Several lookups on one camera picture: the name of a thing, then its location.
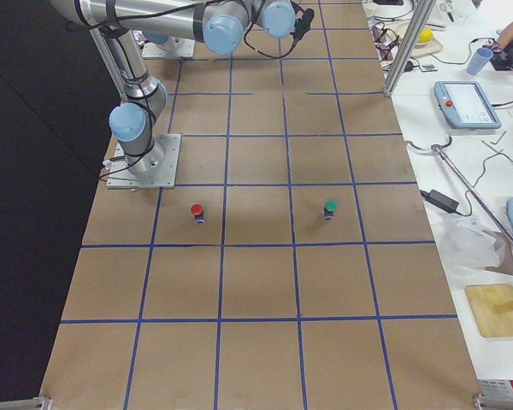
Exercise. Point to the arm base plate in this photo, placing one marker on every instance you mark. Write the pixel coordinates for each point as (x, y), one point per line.
(174, 48)
(157, 169)

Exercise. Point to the red push button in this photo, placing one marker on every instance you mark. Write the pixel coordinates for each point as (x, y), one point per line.
(197, 211)

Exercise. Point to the wooden cutting board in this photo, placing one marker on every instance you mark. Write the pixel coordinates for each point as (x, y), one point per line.
(492, 307)

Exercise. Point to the beige tray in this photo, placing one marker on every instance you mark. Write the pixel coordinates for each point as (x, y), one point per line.
(424, 49)

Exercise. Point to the black power adapter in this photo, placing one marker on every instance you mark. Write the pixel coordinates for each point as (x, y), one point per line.
(441, 201)

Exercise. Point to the side aluminium frame post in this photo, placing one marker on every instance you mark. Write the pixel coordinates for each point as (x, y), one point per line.
(417, 22)

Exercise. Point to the yellow lemon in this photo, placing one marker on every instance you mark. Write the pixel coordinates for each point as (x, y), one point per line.
(425, 36)

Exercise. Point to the clear plastic bag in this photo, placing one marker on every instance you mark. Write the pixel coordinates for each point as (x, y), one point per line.
(466, 246)

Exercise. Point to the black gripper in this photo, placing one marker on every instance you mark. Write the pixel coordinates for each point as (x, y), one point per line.
(301, 22)

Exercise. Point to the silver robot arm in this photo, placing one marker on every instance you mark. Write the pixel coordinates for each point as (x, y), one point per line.
(220, 25)

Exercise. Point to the blue plastic cup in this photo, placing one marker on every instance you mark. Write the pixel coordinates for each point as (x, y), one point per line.
(478, 60)

